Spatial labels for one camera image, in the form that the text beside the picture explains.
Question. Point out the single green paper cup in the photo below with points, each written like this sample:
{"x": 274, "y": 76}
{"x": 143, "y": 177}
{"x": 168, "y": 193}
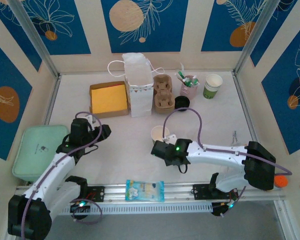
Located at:
{"x": 157, "y": 132}

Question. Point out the white paper gift bag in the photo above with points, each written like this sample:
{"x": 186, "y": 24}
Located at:
{"x": 140, "y": 87}

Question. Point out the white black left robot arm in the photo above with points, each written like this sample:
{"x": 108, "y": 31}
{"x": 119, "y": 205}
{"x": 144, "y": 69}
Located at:
{"x": 47, "y": 172}

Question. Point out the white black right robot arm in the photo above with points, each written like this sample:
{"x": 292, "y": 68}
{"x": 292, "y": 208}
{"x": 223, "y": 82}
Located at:
{"x": 220, "y": 156}

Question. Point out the blue wet wipes packet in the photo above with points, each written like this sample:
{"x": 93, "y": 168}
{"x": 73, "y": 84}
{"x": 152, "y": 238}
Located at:
{"x": 145, "y": 191}

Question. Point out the shallow cardboard box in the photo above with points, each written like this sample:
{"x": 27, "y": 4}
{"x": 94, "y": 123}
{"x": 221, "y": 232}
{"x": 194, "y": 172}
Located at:
{"x": 93, "y": 87}

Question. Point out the stack of pulp cup carriers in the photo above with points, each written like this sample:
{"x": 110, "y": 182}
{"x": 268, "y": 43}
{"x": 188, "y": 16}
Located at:
{"x": 164, "y": 100}

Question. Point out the red tissue paper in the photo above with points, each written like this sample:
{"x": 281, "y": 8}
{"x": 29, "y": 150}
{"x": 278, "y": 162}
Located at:
{"x": 116, "y": 85}

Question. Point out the black plastic lid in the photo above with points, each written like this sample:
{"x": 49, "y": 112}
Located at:
{"x": 182, "y": 102}

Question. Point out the small tube with carabiner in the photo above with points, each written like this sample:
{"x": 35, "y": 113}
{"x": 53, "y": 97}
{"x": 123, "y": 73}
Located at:
{"x": 235, "y": 138}

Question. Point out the pink straw holder cup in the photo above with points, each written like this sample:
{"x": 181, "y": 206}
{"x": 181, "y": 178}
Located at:
{"x": 188, "y": 91}

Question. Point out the black controller module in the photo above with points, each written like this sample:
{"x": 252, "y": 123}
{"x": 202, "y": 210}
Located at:
{"x": 218, "y": 211}
{"x": 76, "y": 208}

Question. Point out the stack of green paper cups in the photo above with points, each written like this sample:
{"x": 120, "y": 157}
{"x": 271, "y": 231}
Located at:
{"x": 212, "y": 85}

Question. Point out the orange capped bottle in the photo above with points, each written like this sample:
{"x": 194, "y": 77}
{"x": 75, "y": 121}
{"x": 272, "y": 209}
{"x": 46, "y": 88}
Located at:
{"x": 281, "y": 181}

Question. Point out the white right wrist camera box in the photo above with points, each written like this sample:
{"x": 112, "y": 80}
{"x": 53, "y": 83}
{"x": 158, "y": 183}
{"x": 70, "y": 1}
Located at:
{"x": 169, "y": 138}

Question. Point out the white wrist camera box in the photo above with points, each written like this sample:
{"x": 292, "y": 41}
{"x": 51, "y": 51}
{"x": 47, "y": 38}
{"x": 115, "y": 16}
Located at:
{"x": 169, "y": 138}
{"x": 89, "y": 118}

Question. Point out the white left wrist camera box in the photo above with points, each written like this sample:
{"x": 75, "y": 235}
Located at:
{"x": 89, "y": 118}

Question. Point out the aluminium mounting rail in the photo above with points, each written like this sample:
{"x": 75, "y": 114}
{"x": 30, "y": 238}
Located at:
{"x": 177, "y": 192}

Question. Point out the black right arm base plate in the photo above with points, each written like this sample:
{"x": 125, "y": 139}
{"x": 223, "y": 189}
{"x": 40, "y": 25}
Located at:
{"x": 200, "y": 192}

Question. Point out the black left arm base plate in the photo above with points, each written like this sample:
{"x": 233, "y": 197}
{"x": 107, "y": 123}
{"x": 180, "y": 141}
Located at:
{"x": 97, "y": 193}

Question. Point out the aluminium frame post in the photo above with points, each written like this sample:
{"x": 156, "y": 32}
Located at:
{"x": 32, "y": 32}
{"x": 259, "y": 32}

